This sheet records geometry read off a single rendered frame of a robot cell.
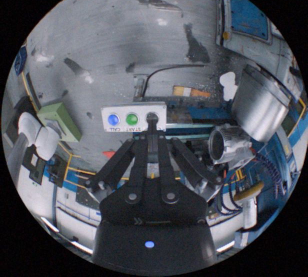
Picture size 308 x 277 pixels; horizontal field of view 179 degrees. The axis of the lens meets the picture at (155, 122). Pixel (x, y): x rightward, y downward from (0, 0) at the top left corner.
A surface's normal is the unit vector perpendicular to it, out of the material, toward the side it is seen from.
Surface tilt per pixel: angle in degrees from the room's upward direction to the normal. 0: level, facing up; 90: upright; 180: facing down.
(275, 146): 90
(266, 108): 51
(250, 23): 90
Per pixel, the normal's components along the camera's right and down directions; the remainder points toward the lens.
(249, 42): -1.00, 0.02
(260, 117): -0.76, 0.47
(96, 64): 0.02, 0.72
